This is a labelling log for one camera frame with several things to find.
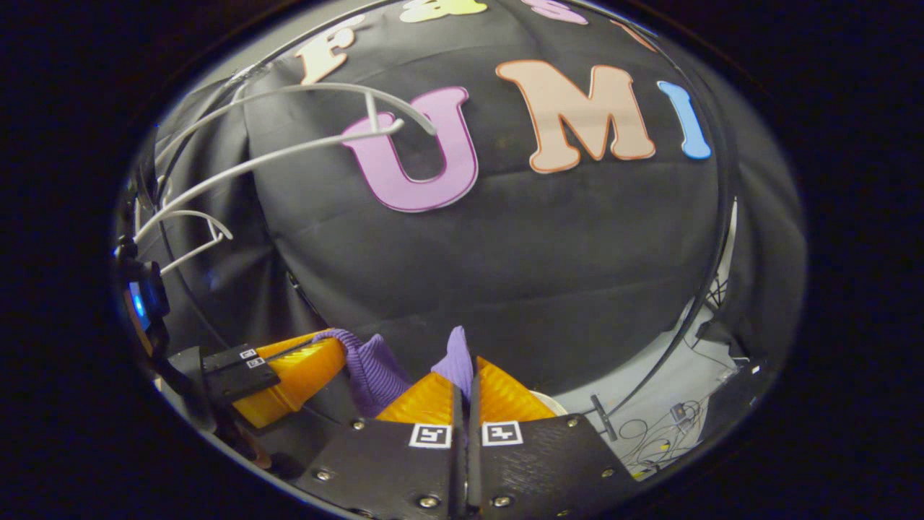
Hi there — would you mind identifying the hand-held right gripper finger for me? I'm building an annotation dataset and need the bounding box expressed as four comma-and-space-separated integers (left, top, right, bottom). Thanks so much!
295, 372, 464, 520
467, 356, 640, 520

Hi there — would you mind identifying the purple shirt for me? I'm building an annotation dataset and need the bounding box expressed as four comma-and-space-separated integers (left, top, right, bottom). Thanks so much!
331, 326, 477, 419

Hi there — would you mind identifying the white wire clothes hanger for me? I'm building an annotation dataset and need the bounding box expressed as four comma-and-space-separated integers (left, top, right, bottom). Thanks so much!
134, 209, 234, 277
153, 82, 439, 214

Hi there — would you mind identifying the black clothes rack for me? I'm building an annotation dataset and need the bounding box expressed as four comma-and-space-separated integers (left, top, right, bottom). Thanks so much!
144, 0, 741, 443

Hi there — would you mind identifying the black backdrop stand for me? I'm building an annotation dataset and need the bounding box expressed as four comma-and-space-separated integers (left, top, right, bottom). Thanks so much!
697, 274, 766, 376

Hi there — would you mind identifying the thin black floor cable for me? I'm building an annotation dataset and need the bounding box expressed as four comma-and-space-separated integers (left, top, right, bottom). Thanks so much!
619, 401, 712, 470

